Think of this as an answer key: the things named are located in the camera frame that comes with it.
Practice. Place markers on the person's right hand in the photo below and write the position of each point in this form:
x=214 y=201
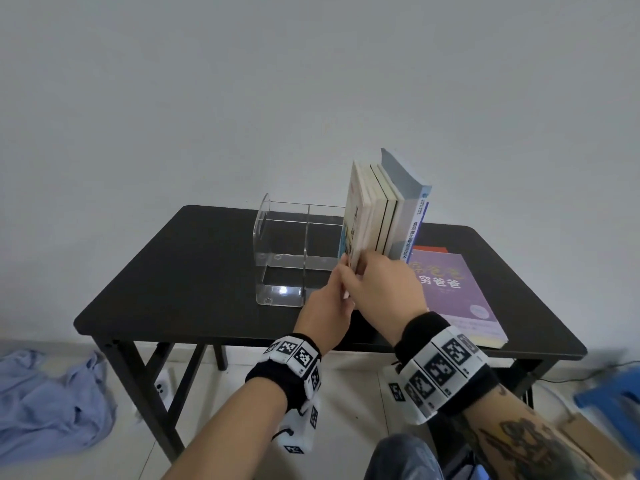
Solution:
x=390 y=299

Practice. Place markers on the person's left hand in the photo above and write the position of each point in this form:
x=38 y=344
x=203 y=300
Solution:
x=325 y=314

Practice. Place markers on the purple cover book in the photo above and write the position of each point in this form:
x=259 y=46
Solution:
x=450 y=294

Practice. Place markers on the white leaf print book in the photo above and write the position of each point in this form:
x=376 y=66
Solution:
x=380 y=219

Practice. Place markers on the person's right forearm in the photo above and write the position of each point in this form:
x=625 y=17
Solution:
x=525 y=444

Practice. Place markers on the person's left forearm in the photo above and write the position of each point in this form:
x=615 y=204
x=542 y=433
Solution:
x=225 y=434

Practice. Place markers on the person's leg in jeans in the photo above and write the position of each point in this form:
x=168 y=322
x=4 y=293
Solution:
x=400 y=462

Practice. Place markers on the clear acrylic book organizer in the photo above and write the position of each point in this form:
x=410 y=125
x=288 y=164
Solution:
x=270 y=297

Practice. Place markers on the black marker wristband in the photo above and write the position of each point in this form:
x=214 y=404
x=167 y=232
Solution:
x=280 y=379
x=440 y=364

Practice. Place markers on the black table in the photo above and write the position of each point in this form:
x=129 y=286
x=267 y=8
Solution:
x=175 y=284

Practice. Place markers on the white power socket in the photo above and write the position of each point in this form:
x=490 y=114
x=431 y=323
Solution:
x=162 y=389

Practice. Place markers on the small blue object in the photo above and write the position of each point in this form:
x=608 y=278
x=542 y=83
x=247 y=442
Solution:
x=477 y=475

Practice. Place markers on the blue plastic stool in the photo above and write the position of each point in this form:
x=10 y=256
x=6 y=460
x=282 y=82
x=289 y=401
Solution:
x=615 y=389

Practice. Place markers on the blue cloth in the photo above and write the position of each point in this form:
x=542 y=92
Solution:
x=55 y=409

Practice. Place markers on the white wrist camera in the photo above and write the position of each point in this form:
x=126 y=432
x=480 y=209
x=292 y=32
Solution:
x=300 y=429
x=397 y=392

